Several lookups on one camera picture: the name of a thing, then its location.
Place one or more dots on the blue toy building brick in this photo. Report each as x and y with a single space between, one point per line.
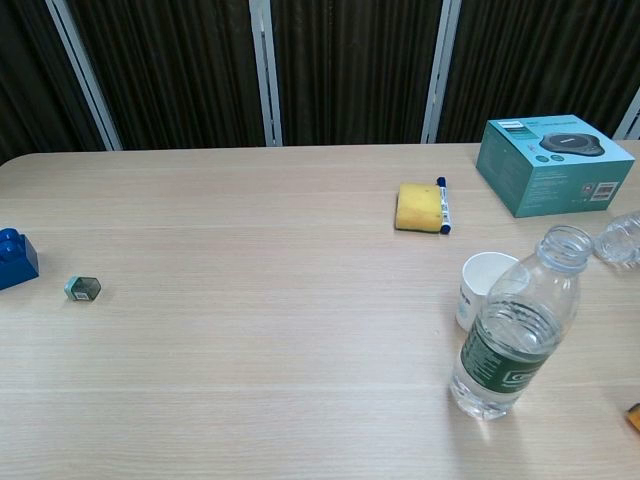
17 265

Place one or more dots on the blue whiteboard marker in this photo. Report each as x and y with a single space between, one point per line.
445 207

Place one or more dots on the small green box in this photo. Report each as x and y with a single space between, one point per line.
82 289

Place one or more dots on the dark fabric partition panel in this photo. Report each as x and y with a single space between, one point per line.
540 55
30 75
175 70
355 70

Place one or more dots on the grey metal partition post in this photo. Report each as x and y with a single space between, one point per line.
266 75
82 70
441 70
630 117

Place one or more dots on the yellow sponge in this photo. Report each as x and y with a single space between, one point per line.
417 207

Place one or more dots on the clear plastic bottle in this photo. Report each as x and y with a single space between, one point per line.
622 240

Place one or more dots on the yellow tape measure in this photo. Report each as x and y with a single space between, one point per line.
635 417

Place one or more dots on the white paper cup blue flower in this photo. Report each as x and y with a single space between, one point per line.
477 280

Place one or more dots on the water bottle green label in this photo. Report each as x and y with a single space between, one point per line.
500 370

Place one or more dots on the teal speaker product box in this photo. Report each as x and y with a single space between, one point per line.
550 175

